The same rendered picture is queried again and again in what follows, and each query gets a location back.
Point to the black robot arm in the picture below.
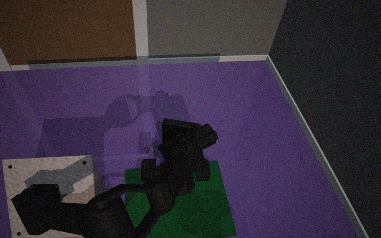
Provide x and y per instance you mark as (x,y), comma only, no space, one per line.
(105,216)

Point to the green flat board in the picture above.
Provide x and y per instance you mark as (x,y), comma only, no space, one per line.
(203,213)

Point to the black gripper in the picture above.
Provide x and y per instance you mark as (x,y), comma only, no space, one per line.
(149,170)

